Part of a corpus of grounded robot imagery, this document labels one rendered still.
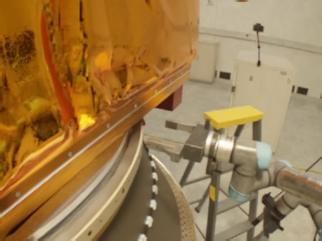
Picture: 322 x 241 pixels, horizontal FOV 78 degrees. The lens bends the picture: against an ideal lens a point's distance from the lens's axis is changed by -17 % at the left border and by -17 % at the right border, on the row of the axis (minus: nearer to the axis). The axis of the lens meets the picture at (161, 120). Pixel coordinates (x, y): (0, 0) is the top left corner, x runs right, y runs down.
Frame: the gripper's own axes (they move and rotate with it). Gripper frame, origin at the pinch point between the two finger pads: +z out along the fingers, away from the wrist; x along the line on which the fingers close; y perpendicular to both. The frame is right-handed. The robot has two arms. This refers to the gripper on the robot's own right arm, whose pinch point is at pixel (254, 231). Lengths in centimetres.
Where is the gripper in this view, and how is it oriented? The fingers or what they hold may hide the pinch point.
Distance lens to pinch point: 105.7
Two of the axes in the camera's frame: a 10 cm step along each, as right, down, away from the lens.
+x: 4.2, -2.7, 8.7
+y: 7.9, 5.8, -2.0
